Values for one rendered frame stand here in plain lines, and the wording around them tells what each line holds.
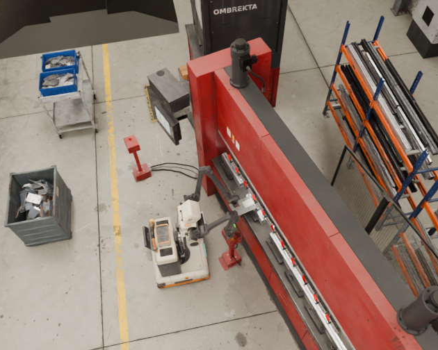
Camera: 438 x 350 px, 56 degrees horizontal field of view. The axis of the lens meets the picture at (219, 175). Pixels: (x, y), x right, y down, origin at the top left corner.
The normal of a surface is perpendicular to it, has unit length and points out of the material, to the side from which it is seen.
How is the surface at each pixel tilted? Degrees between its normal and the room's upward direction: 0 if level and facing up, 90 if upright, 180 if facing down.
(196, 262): 0
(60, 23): 90
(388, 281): 0
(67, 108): 1
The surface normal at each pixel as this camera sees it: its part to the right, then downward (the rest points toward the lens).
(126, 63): -0.03, -0.56
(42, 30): 0.19, 0.81
